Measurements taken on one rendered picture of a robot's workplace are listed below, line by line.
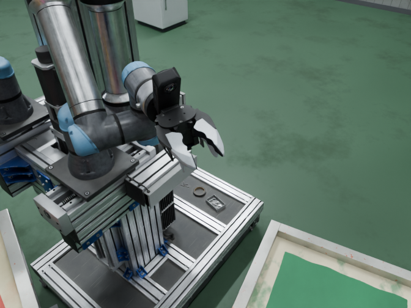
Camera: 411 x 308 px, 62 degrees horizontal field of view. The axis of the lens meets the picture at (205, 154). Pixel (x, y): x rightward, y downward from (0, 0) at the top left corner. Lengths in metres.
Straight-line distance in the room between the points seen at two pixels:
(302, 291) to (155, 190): 0.60
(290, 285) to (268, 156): 2.02
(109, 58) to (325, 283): 0.99
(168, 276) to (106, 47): 1.46
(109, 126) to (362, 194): 2.50
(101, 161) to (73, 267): 1.22
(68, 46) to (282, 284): 0.96
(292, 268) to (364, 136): 2.53
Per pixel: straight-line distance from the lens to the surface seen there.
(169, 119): 0.63
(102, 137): 0.80
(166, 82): 0.59
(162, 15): 5.57
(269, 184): 2.90
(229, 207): 2.42
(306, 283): 1.29
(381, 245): 2.76
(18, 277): 1.23
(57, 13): 0.87
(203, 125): 0.61
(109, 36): 0.99
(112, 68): 1.02
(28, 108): 1.56
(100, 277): 2.20
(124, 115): 0.82
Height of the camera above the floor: 2.04
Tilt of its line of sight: 41 degrees down
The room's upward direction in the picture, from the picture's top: straight up
